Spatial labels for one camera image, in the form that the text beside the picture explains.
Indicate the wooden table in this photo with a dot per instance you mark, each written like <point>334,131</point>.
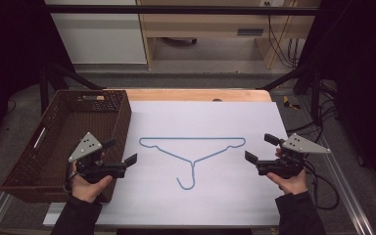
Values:
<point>176,95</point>

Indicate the person's left hand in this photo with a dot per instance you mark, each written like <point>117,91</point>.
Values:
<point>86,191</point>

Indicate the black slanted frame strut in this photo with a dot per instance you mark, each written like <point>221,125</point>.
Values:
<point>290,76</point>
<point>75,78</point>

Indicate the person's right hand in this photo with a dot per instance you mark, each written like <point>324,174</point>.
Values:
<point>293,186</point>

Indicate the brown woven basket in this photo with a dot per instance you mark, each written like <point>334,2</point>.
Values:
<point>58,130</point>

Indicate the black horizontal frame bar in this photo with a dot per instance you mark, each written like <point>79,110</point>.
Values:
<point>176,9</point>

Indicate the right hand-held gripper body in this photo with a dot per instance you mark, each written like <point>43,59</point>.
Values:
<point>302,146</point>

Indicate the yellow and black tool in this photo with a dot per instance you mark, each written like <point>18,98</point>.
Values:
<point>289,103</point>

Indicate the white cabinet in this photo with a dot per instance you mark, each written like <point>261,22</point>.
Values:
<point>101,39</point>

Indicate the light wooden desk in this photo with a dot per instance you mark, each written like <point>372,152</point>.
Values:
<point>209,27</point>

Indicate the white board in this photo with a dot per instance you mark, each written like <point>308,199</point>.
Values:
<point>209,202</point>

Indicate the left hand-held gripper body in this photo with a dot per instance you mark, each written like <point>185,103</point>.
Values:
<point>85,147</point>

